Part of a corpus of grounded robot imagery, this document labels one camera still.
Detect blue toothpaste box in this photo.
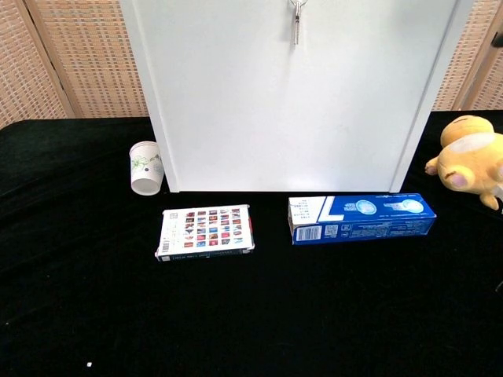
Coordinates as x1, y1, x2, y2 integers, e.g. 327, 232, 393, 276
288, 192, 438, 247

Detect white cabinet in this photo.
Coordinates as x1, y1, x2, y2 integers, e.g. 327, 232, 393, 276
119, 0, 475, 193

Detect white picture-grid card box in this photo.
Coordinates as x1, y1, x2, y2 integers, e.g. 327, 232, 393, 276
155, 203, 255, 262

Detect floral paper cup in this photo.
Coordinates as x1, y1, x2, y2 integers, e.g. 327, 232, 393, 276
129, 141, 165, 196

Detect woven folding screen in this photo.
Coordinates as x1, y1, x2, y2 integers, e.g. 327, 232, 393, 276
0, 0, 149, 130
431, 0, 503, 113

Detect silver keys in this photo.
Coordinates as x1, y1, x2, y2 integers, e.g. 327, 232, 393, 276
288, 0, 304, 46

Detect black tablecloth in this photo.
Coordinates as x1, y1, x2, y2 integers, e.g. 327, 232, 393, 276
0, 109, 503, 377

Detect yellow plush toy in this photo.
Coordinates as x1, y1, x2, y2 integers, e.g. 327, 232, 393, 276
424, 115, 503, 212

